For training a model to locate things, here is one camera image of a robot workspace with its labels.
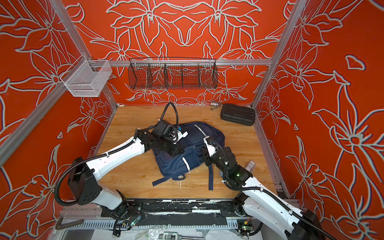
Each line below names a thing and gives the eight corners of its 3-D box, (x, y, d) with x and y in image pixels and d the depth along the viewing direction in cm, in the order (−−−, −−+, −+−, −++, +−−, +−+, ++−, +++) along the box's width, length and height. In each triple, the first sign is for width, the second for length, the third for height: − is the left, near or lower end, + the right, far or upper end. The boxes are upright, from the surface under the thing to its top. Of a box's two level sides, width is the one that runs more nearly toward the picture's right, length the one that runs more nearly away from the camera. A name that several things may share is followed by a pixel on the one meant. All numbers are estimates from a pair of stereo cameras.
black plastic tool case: (219, 121, 110) (220, 116, 106) (220, 107, 120) (221, 103, 115) (253, 126, 107) (256, 121, 103) (252, 112, 116) (254, 107, 112)
